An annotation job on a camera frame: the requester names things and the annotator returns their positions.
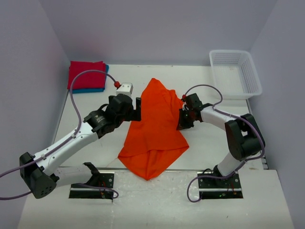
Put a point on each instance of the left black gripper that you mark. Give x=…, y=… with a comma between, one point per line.
x=137, y=109

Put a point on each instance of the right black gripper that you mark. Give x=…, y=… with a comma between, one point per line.
x=182, y=118

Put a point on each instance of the orange t shirt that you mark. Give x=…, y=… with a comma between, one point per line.
x=154, y=143

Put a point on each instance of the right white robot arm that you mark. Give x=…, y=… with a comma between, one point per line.
x=244, y=139

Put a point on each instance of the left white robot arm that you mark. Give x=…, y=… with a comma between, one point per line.
x=42, y=172

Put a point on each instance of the folded blue t shirt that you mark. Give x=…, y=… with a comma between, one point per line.
x=95, y=90

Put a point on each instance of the folded red t shirt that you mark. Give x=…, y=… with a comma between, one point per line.
x=86, y=74

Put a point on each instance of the white plastic basket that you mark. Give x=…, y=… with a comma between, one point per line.
x=235, y=74

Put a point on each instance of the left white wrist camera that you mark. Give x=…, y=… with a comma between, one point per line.
x=125, y=89

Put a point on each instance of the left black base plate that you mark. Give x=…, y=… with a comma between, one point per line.
x=98, y=181

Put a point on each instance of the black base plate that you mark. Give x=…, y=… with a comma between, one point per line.
x=213, y=179
x=98, y=181

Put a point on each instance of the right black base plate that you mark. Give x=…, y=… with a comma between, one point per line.
x=213, y=179

